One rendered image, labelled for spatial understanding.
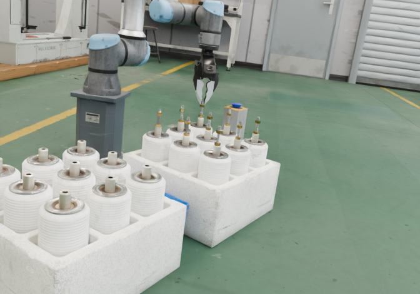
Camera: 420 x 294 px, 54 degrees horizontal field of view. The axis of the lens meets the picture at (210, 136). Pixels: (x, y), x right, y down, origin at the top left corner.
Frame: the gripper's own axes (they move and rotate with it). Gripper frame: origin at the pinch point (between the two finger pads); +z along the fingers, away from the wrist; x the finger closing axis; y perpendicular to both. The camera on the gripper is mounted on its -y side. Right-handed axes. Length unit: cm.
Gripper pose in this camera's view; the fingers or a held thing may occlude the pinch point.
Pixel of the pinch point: (203, 101)
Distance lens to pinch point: 153.4
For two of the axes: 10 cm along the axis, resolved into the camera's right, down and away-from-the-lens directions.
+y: -1.8, -2.9, 9.4
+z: -1.2, 9.5, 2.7
